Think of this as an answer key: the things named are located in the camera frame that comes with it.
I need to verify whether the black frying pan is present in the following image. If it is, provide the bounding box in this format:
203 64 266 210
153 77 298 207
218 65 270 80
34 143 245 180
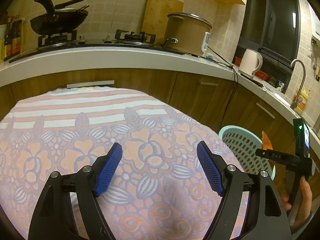
54 0 90 14

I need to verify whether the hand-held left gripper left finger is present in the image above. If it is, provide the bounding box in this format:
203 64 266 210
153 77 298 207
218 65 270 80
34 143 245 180
28 142 123 240

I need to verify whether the wooden kitchen cabinet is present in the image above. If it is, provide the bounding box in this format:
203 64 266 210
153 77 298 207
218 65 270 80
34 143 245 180
0 68 300 155

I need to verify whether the brown rice cooker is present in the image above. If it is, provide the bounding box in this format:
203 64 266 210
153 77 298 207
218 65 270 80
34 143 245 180
163 12 213 57

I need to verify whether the light blue plastic basket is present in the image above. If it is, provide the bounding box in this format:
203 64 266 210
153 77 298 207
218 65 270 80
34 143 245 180
218 126 277 180

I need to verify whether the black gas stove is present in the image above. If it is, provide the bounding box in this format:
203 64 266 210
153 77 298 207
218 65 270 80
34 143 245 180
9 29 186 63

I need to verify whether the steel kitchen faucet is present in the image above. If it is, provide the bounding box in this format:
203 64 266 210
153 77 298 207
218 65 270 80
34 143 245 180
289 59 307 110

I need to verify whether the cream electric kettle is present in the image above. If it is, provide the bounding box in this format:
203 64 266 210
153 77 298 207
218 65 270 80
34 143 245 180
237 49 264 77

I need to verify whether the black wok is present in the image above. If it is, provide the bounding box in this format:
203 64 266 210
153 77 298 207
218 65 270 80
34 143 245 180
30 0 89 36

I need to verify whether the person's right hand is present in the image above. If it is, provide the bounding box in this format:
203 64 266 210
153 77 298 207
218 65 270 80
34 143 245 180
282 177 313 228

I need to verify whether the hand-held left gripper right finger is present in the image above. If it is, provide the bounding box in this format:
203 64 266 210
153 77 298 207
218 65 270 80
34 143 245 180
196 141 293 240

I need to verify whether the black power cable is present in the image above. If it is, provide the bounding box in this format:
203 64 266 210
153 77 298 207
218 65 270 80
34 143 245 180
207 45 240 131

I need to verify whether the dark window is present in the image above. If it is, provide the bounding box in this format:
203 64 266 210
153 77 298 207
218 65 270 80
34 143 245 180
236 0 301 93

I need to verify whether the orange snack packet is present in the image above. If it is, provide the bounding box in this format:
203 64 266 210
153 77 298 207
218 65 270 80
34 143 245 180
261 131 272 151

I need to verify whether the dark sauce bottle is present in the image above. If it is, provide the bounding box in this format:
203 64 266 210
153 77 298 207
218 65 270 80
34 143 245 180
11 17 23 57
3 17 13 61

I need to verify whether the wooden cutting board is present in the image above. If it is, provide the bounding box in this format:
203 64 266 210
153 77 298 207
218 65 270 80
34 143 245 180
141 0 184 38

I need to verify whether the pink floral blanket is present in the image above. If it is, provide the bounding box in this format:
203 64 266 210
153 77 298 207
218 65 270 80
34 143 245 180
0 87 252 240

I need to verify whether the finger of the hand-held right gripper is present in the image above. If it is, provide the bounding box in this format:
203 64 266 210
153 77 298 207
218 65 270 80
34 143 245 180
256 149 300 166

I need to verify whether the yellow dish soap bottle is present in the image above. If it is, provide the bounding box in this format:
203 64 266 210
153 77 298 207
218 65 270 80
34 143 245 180
294 86 310 112

